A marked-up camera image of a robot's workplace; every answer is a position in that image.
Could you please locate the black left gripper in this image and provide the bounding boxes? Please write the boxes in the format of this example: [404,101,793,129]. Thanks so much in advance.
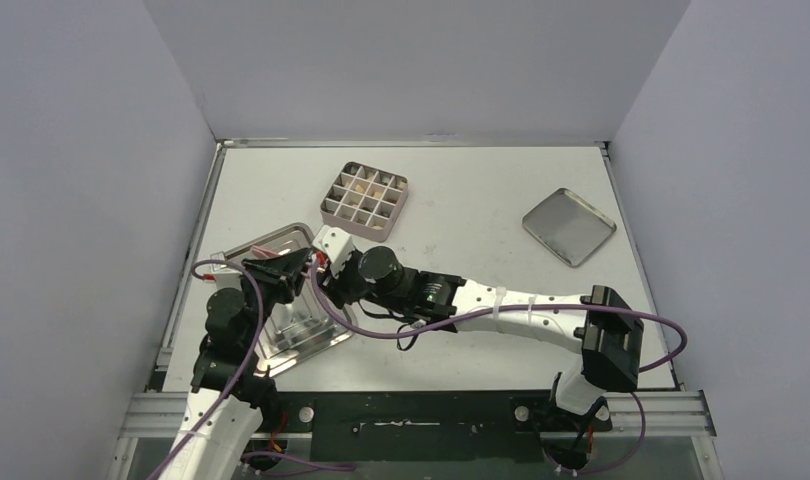
[239,248,314,347]

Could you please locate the pink grid chocolate box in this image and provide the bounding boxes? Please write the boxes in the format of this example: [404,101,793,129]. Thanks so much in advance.
[320,162,409,243]

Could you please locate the small square metal lid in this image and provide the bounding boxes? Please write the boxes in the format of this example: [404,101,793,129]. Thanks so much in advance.
[522,188,617,268]

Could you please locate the pink-tipped metal tweezers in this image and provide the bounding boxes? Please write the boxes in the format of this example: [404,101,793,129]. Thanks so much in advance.
[249,245,291,259]

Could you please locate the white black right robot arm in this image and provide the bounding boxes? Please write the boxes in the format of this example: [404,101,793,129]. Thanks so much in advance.
[307,247,645,428]

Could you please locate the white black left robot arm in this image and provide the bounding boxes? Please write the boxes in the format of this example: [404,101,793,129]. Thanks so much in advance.
[149,248,312,479]

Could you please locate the large steel tray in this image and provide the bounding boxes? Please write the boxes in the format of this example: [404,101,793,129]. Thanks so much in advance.
[223,223,351,376]

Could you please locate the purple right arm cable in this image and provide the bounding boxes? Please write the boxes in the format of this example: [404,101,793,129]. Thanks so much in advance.
[308,261,689,476]

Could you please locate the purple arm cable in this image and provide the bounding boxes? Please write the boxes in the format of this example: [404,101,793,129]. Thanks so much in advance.
[308,261,689,476]
[146,259,357,480]

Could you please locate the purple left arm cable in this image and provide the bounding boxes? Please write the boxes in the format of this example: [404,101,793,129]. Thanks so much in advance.
[146,259,357,480]

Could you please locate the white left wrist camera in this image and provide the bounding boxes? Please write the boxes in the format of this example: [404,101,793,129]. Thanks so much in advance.
[202,251,239,283]

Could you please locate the black mounting base plate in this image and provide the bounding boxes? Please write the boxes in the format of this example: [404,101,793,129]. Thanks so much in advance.
[279,390,612,462]

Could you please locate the aluminium rail frame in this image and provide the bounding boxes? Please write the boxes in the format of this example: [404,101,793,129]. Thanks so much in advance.
[113,390,718,480]

